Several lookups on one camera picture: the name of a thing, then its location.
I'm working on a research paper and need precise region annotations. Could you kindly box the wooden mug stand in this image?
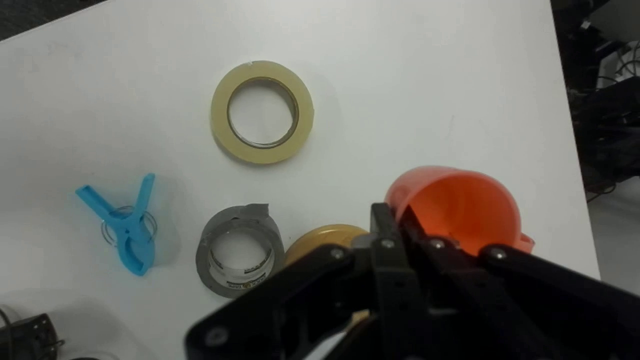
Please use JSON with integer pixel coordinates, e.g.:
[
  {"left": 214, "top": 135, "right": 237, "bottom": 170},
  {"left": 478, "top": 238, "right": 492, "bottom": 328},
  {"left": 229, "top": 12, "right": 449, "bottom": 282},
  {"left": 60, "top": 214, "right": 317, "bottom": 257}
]
[{"left": 284, "top": 222, "right": 370, "bottom": 268}]

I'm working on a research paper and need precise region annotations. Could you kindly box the blue plastic clamp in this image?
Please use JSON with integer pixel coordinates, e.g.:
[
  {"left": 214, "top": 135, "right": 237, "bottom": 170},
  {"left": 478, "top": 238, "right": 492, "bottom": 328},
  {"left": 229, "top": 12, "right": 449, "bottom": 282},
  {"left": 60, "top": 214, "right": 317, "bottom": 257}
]
[{"left": 74, "top": 172, "right": 163, "bottom": 277}]

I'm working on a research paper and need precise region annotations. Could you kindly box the black power adapter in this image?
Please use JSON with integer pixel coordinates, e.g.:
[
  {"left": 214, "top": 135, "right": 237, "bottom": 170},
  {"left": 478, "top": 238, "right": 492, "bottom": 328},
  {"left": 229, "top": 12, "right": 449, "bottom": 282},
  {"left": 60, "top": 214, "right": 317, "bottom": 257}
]
[{"left": 0, "top": 305, "right": 66, "bottom": 360}]

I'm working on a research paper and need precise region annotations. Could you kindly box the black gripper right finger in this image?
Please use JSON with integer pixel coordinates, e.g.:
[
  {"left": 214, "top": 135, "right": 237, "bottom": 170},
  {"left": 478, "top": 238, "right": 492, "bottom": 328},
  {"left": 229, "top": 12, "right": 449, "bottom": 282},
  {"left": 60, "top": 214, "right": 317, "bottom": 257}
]
[{"left": 403, "top": 214, "right": 640, "bottom": 360}]

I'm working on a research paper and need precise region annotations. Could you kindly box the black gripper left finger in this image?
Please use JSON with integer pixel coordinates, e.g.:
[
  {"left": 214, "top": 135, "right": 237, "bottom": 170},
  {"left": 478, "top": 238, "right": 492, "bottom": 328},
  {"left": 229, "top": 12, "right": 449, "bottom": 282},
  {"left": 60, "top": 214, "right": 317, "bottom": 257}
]
[{"left": 185, "top": 202, "right": 443, "bottom": 360}]

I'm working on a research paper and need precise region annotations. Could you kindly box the orange plastic cup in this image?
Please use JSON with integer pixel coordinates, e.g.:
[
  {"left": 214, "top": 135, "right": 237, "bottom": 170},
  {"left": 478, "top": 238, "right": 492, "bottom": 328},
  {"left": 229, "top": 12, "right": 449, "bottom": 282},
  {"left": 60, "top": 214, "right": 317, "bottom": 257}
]
[{"left": 382, "top": 166, "right": 537, "bottom": 257}]

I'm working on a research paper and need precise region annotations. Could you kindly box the grey duct tape roll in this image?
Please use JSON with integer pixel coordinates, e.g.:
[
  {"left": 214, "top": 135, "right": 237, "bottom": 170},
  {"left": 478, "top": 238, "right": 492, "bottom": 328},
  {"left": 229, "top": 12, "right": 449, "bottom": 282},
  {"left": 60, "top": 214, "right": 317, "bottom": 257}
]
[{"left": 195, "top": 202, "right": 289, "bottom": 299}]

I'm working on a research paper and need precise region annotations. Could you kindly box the black camera tripod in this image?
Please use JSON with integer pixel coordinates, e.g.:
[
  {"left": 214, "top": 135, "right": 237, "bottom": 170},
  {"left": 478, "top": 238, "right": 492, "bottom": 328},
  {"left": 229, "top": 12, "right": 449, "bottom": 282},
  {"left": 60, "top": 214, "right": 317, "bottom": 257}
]
[{"left": 552, "top": 0, "right": 640, "bottom": 202}]

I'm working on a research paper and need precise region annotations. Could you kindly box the beige masking tape roll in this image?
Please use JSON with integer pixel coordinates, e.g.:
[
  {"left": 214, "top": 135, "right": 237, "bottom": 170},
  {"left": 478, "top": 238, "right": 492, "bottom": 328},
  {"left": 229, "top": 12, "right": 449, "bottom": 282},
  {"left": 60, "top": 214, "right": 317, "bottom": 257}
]
[{"left": 209, "top": 60, "right": 317, "bottom": 168}]

